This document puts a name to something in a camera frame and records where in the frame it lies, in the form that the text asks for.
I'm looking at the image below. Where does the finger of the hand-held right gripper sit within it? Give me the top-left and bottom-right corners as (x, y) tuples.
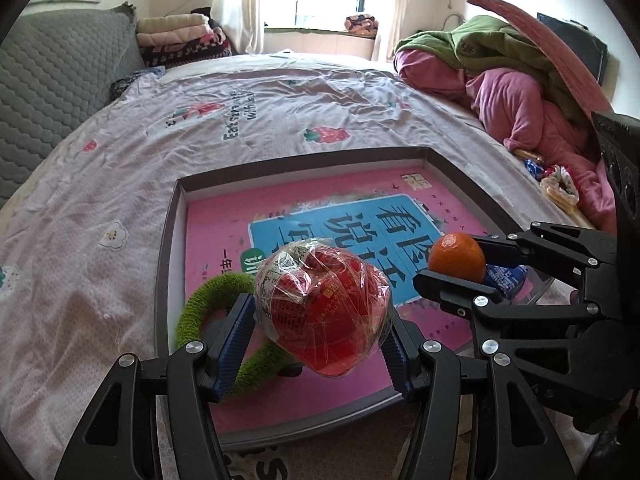
(470, 221), (620, 282)
(414, 267), (607, 362)

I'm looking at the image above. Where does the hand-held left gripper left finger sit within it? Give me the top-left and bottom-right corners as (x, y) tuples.
(55, 292), (258, 480)

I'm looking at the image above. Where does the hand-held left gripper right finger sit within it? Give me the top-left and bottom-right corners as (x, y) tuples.
(380, 317), (576, 480)

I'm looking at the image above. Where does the orange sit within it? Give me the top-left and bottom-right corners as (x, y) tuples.
(427, 232), (487, 286)

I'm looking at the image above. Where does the green fuzzy ring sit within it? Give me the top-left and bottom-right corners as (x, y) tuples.
(175, 271), (303, 401)

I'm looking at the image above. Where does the blue snack packet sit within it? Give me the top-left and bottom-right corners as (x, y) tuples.
(482, 262), (531, 306)

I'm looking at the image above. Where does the red snack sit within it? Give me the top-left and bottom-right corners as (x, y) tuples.
(254, 239), (395, 380)

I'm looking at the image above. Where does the grey cardboard tray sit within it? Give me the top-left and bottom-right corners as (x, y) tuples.
(154, 146), (556, 453)

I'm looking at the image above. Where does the large biscuit packet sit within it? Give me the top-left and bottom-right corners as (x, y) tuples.
(540, 182), (596, 229)

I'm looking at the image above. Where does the pink book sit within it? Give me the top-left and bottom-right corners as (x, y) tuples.
(185, 165), (536, 436)

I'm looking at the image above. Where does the pile of pink green bedding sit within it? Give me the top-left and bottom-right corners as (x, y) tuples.
(392, 47), (618, 233)

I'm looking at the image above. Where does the cream printed plastic bag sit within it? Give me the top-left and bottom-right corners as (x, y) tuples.
(222, 442), (301, 480)

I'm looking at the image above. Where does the black screen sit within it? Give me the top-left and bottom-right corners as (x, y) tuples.
(537, 12), (608, 86)

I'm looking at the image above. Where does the dull red pad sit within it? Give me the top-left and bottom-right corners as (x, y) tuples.
(467, 0), (606, 111)

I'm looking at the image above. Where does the green jacket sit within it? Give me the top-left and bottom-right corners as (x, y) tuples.
(395, 15), (596, 126)

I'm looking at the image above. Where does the printed pink bed sheet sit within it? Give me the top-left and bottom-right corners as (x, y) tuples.
(0, 52), (601, 480)

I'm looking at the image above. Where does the white curtain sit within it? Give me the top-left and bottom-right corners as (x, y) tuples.
(210, 0), (268, 56)
(370, 0), (451, 63)

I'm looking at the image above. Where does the blue patterned cloth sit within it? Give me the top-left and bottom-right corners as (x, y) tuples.
(110, 65), (166, 98)

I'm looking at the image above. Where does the dark checked folded blanket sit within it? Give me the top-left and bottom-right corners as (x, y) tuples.
(140, 37), (236, 68)

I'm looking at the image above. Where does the pink folded blanket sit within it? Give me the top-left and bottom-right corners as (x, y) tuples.
(137, 27), (223, 47)

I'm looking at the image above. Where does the grey quilted headboard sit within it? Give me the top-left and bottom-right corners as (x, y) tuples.
(0, 7), (146, 211)

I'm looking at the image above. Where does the beige folded blanket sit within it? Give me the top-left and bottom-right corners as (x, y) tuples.
(136, 14), (211, 36)

